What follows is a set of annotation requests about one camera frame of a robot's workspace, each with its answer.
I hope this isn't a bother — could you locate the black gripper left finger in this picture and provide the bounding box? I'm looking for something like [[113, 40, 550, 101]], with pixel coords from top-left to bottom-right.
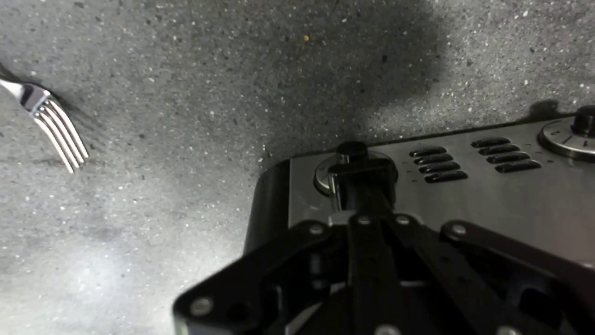
[[171, 144, 372, 335]]

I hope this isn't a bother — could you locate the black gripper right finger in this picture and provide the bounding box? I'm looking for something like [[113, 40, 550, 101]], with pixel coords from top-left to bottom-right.
[[368, 148, 595, 335]]

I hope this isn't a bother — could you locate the silver black four-slot toaster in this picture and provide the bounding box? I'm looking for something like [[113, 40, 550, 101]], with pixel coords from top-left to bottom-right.
[[242, 103, 595, 278]]

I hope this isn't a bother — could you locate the silver fork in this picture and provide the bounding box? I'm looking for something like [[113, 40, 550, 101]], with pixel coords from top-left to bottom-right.
[[0, 77, 91, 175]]

